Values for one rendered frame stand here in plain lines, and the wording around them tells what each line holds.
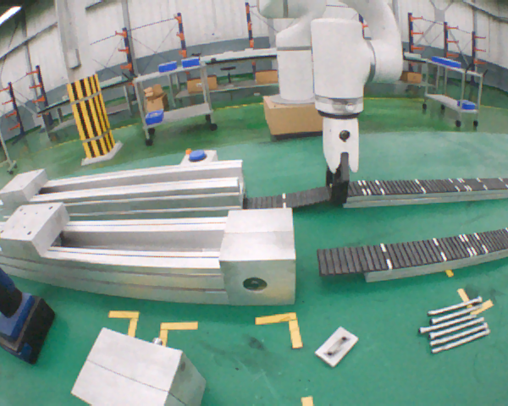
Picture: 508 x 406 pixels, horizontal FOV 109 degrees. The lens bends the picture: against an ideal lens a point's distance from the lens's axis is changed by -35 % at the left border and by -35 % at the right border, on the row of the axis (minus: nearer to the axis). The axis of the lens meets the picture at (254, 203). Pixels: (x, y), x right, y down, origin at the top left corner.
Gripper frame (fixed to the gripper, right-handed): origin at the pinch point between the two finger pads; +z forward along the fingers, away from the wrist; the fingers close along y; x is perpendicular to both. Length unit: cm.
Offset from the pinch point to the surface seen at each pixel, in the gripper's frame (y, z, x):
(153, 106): 442, 69, 243
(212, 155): 14.1, -2.1, 26.8
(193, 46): 733, -34, 225
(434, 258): -20.7, 0.6, -12.6
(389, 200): -1.2, 3.0, -11.8
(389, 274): -20.7, 2.8, -5.2
